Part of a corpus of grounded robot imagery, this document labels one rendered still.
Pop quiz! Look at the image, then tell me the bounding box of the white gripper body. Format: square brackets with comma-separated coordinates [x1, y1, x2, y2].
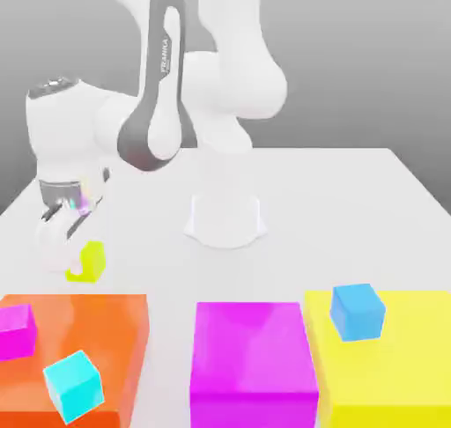
[36, 196, 104, 273]

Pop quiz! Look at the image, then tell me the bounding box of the small lime cube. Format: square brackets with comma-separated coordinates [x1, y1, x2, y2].
[64, 240, 107, 284]

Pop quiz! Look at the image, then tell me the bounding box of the small magenta cube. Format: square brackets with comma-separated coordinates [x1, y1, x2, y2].
[0, 303, 38, 362]

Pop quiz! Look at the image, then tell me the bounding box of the small cyan cube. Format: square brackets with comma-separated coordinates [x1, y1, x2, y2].
[42, 349, 106, 425]

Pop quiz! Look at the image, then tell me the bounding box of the small blue cube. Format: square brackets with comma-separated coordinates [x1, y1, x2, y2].
[329, 283, 388, 343]

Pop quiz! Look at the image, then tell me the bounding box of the large orange box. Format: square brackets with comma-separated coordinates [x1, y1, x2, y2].
[0, 293, 151, 428]

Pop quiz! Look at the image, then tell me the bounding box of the large magenta box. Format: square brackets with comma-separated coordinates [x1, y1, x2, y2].
[189, 301, 321, 428]

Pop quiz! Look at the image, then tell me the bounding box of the large yellow box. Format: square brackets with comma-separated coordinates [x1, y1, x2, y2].
[303, 289, 451, 428]

